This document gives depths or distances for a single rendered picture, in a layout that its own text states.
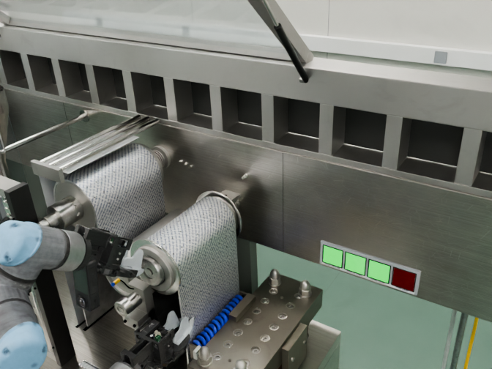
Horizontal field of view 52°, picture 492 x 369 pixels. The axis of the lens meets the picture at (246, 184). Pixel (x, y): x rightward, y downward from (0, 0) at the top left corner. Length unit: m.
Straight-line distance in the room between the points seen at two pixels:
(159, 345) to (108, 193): 0.39
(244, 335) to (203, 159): 0.48
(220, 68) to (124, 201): 0.41
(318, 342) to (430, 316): 1.56
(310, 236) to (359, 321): 1.60
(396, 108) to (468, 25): 2.36
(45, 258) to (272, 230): 0.65
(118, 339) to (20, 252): 0.71
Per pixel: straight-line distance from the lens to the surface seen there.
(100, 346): 1.55
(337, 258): 1.31
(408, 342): 2.81
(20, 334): 0.84
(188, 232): 1.20
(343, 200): 1.22
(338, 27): 3.67
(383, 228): 1.21
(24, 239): 0.90
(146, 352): 1.15
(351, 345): 2.74
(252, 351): 1.29
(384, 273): 1.27
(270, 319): 1.36
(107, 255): 1.05
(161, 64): 1.38
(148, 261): 1.16
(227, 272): 1.35
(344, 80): 1.11
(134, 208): 1.35
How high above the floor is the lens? 1.97
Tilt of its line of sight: 29 degrees down
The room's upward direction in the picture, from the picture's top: 3 degrees counter-clockwise
